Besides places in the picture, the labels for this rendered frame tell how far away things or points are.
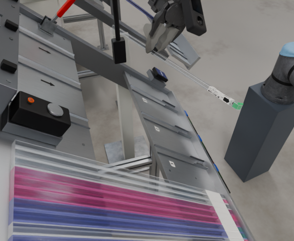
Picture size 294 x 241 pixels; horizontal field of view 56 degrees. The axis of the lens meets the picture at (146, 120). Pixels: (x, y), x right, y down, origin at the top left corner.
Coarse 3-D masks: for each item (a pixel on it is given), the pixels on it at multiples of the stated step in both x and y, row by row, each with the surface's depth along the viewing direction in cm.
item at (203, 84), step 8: (120, 32) 82; (136, 40) 77; (144, 48) 74; (160, 56) 69; (168, 64) 67; (176, 64) 66; (184, 72) 63; (192, 80) 61; (200, 80) 60; (232, 104) 54
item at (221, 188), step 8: (168, 96) 93; (176, 104) 89; (184, 112) 87; (184, 120) 85; (184, 128) 84; (192, 128) 82; (192, 136) 81; (200, 144) 78; (200, 152) 77; (208, 160) 74; (208, 168) 73; (216, 176) 71; (216, 184) 70; (224, 184) 70; (224, 192) 68; (232, 200) 66; (232, 208) 65; (240, 216) 64; (240, 224) 63; (248, 232) 61; (248, 240) 60
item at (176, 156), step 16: (128, 80) 79; (144, 96) 79; (160, 96) 89; (144, 112) 71; (160, 112) 79; (176, 112) 88; (144, 128) 67; (160, 128) 72; (176, 128) 79; (160, 144) 65; (176, 144) 72; (192, 144) 79; (160, 160) 60; (176, 160) 66; (192, 160) 72; (176, 176) 60; (192, 176) 66; (208, 176) 72
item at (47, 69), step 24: (24, 24) 60; (24, 48) 53; (48, 48) 60; (24, 72) 48; (48, 72) 54; (72, 72) 60; (48, 96) 48; (72, 96) 54; (0, 120) 37; (72, 120) 48; (0, 144) 35; (48, 144) 41; (72, 144) 44; (0, 168) 33; (0, 192) 31; (0, 216) 29; (0, 240) 27
